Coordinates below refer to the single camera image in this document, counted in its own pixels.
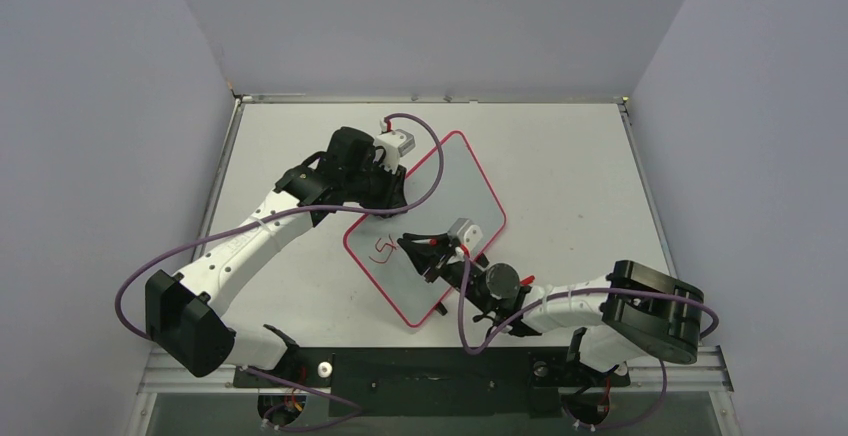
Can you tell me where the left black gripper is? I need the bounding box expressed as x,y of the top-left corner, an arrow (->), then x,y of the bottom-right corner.
345,156 -> 406,219

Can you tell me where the red capped whiteboard marker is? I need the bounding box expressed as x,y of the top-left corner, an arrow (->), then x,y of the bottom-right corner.
415,236 -> 457,248

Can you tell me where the pink framed whiteboard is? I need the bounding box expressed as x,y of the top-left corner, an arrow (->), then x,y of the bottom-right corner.
343,131 -> 507,328

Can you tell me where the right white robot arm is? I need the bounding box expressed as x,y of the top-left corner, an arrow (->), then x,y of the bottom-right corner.
397,233 -> 718,383

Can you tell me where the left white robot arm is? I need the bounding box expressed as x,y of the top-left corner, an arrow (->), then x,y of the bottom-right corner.
145,127 -> 415,386

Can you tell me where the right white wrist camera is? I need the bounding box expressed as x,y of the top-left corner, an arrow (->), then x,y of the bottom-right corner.
447,218 -> 483,256

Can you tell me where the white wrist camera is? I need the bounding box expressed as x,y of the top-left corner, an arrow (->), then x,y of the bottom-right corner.
373,121 -> 416,174
447,218 -> 483,256

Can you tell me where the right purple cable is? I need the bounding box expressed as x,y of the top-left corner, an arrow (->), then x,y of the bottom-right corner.
457,247 -> 721,431

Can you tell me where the purple cable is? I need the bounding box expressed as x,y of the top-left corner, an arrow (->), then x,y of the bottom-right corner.
113,112 -> 446,342
457,247 -> 721,431

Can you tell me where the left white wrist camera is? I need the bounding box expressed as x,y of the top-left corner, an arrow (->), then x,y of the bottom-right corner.
373,121 -> 416,174

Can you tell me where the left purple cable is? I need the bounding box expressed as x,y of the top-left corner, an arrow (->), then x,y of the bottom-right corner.
113,112 -> 446,342

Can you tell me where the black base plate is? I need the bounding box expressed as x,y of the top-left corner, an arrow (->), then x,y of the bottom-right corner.
233,346 -> 631,418

